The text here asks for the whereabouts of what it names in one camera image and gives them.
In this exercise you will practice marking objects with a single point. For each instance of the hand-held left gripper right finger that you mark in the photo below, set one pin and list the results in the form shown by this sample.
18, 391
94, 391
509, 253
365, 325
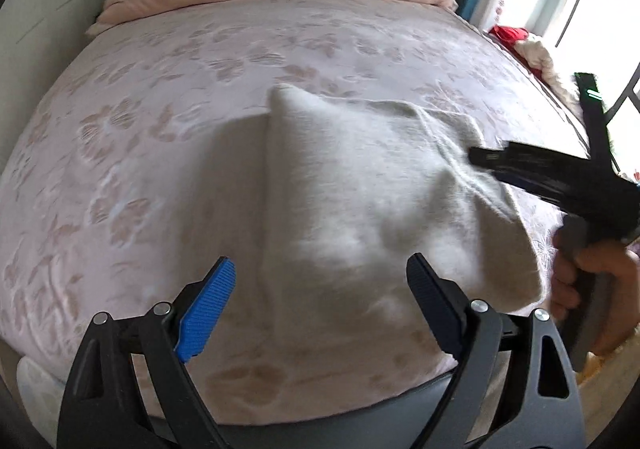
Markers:
435, 299

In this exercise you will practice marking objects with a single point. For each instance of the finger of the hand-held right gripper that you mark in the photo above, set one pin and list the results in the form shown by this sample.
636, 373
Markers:
525, 166

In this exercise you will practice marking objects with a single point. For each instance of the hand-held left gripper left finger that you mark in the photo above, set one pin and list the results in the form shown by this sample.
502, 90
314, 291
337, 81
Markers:
207, 309

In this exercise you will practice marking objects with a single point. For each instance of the beige sweater with black hearts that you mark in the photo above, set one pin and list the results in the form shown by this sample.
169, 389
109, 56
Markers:
370, 209

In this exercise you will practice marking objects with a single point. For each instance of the person's right hand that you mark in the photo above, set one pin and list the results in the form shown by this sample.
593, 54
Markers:
622, 274

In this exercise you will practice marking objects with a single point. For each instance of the red cloth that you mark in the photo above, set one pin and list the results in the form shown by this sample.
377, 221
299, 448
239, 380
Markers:
510, 35

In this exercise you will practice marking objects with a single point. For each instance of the floral pink bed blanket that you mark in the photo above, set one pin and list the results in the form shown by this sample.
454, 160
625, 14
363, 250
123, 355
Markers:
150, 154

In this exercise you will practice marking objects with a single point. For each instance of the white bag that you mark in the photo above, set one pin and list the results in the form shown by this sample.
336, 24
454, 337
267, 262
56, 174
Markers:
40, 376

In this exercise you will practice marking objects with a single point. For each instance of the white wardrobe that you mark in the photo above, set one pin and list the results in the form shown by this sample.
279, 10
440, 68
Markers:
50, 4

